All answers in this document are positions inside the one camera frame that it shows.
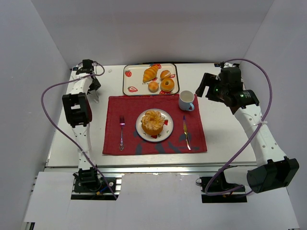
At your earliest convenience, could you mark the orange bundt cake bread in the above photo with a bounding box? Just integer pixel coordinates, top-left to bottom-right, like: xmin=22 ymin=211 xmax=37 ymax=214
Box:
xmin=141 ymin=110 xmax=165 ymax=136

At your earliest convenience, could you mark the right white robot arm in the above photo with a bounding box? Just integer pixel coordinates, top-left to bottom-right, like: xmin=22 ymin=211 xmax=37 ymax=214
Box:
xmin=196 ymin=63 xmax=299 ymax=196

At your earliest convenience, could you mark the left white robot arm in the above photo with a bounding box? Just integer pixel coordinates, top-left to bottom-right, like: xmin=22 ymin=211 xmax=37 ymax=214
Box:
xmin=62 ymin=59 xmax=101 ymax=178

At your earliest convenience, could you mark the light blue mug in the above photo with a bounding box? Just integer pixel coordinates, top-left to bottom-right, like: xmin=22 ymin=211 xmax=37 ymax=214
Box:
xmin=178 ymin=91 xmax=195 ymax=112

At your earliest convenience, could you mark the red cloth placemat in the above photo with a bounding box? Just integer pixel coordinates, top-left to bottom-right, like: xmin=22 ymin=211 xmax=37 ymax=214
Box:
xmin=103 ymin=94 xmax=207 ymax=156

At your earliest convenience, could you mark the strawberry pattern serving tray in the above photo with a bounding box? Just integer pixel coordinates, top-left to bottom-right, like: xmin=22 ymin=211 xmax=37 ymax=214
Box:
xmin=122 ymin=63 xmax=180 ymax=96

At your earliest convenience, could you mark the iridescent table knife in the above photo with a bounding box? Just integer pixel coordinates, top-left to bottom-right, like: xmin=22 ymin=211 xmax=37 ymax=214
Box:
xmin=183 ymin=116 xmax=191 ymax=151

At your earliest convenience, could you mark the glazed donut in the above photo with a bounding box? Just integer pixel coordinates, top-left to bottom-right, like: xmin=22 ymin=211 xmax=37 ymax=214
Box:
xmin=160 ymin=78 xmax=175 ymax=92

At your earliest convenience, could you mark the small cream filled bun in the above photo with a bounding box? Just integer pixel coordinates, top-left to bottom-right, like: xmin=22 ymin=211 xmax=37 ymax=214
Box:
xmin=160 ymin=70 xmax=171 ymax=79

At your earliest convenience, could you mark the white watermelon pattern plate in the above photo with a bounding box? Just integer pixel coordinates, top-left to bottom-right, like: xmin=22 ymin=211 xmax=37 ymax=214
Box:
xmin=135 ymin=108 xmax=174 ymax=142

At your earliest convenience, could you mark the silver fork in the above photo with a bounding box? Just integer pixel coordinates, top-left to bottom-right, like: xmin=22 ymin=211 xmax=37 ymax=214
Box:
xmin=119 ymin=115 xmax=125 ymax=151

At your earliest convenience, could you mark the croissant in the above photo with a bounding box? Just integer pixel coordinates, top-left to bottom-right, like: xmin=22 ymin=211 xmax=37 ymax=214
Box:
xmin=143 ymin=65 xmax=159 ymax=82

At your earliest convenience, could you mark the small round muffin bun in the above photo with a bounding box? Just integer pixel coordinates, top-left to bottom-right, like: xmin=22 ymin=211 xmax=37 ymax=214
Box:
xmin=148 ymin=81 xmax=159 ymax=93

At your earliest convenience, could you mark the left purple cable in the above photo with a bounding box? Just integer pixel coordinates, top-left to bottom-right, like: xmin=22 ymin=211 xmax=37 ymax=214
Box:
xmin=40 ymin=61 xmax=118 ymax=200

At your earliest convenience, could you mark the purple cable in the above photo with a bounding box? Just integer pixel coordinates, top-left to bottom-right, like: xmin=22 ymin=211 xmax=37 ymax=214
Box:
xmin=40 ymin=61 xmax=118 ymax=200
xmin=204 ymin=58 xmax=273 ymax=196

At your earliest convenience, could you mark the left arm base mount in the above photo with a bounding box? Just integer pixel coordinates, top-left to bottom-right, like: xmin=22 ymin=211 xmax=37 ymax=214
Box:
xmin=71 ymin=168 xmax=121 ymax=201

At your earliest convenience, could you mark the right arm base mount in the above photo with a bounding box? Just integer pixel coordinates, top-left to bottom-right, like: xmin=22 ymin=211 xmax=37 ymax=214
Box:
xmin=196 ymin=174 xmax=247 ymax=204

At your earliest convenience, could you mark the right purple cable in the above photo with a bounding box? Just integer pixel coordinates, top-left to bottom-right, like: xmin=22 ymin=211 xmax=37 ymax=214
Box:
xmin=204 ymin=58 xmax=273 ymax=196

